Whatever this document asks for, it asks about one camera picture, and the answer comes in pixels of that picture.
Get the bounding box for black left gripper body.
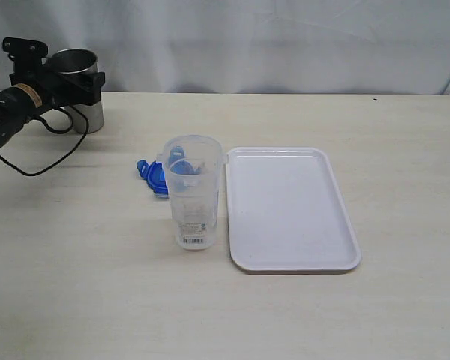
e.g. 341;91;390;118
2;37;101;107

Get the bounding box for stainless steel tumbler cup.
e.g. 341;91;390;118
49;48;104;134

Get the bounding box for blue plastic container lid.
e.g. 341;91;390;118
136;145;204;200

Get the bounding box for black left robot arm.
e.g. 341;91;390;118
0;37;105;148

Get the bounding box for clear plastic tall container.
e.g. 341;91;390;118
157;135;226;251

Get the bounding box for white rectangular plastic tray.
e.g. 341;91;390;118
226;147;362;274

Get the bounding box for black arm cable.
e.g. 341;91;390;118
0;104;91;177

